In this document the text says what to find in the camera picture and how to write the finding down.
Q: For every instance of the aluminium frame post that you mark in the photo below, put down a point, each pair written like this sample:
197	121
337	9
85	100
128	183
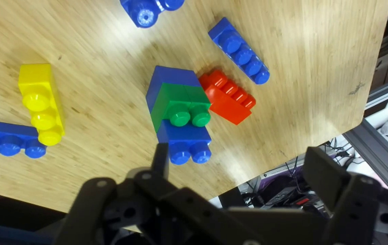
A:
374	149

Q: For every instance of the yellow three-stud block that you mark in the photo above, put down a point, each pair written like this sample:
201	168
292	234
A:
43	103

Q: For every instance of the blue two-stud block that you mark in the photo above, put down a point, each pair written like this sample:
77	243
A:
149	8
186	140

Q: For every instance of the green square block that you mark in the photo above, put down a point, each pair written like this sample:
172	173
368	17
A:
179	102

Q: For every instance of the red four-stud block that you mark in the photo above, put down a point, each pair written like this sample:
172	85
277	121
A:
227	96

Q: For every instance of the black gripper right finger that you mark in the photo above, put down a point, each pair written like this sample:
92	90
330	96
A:
364	212

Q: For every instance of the blue four-stud block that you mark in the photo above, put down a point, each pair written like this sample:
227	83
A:
241	49
4	137

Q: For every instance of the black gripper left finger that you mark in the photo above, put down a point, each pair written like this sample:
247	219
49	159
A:
111	212

